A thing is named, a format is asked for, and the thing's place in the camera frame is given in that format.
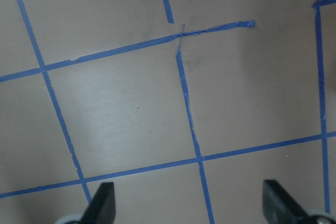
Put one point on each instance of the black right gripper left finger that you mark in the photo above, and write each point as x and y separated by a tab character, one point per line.
102	208

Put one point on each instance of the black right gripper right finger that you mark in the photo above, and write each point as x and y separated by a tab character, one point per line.
280	207

